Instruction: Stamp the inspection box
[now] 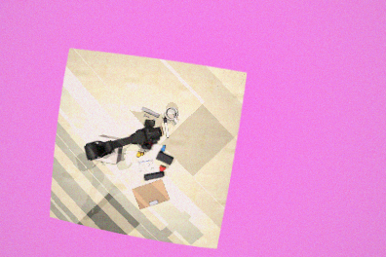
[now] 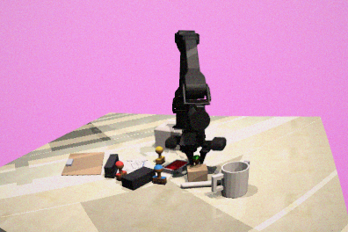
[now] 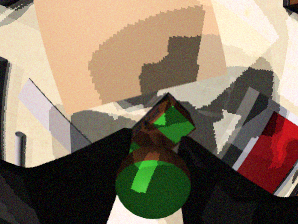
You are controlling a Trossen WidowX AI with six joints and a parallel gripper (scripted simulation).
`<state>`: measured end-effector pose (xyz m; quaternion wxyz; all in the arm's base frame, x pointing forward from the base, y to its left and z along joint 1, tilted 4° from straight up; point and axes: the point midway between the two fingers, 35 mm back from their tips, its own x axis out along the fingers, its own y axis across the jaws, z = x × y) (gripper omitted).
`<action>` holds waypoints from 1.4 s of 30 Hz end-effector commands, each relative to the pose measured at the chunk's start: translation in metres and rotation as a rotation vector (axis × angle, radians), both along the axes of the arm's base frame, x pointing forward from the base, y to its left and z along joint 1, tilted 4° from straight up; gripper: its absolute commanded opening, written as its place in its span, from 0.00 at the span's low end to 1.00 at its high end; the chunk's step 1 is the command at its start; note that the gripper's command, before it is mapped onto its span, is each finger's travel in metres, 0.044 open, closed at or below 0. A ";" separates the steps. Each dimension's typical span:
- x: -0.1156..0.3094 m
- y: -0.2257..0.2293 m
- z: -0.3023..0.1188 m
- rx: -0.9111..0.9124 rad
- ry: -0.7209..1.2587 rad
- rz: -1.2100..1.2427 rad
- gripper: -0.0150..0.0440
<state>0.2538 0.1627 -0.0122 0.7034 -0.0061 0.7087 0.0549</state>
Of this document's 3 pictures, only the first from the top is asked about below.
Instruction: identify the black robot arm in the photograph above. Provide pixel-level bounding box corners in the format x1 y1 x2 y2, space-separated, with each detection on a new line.
84 127 162 161

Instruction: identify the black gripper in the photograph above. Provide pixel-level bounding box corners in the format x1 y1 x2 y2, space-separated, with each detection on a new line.
141 120 155 149

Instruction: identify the grey mug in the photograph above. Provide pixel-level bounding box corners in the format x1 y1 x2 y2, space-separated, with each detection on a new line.
165 107 178 123

